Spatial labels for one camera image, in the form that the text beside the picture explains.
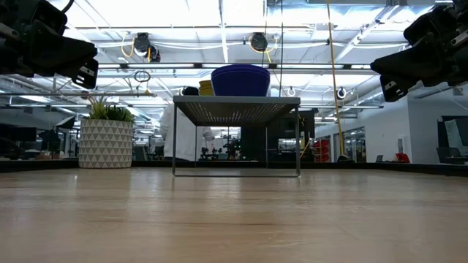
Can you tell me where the thin black hanging cable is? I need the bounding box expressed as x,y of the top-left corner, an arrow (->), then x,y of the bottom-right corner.
279,0 -> 284,98

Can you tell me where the dark wall board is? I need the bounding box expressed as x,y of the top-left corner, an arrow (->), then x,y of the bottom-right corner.
437,115 -> 468,148

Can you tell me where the person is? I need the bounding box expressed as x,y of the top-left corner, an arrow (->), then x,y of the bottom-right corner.
159,85 -> 216,162

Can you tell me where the yellow hanging cord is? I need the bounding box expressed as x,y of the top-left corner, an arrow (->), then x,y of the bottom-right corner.
325,0 -> 346,157

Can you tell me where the rack with red bins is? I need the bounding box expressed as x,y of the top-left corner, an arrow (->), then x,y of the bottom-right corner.
312,139 -> 331,163

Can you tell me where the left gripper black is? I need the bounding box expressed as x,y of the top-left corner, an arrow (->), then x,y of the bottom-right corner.
0,0 -> 99,91

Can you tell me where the grey perforated metal shelf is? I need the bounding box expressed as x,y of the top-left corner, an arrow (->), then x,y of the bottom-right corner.
171,95 -> 302,178

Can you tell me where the green plant in patterned pot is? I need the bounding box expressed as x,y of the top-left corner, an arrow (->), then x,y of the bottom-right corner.
78,94 -> 136,169

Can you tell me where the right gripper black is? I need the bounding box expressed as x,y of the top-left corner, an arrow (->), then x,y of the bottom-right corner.
371,0 -> 468,103

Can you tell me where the black table edge rail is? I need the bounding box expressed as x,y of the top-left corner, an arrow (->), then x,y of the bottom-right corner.
0,159 -> 468,177

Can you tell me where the long light bar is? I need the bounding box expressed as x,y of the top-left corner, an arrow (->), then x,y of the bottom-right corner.
97,62 -> 380,71

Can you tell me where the black cabinet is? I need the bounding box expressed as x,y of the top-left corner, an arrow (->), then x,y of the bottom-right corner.
240,109 -> 316,162

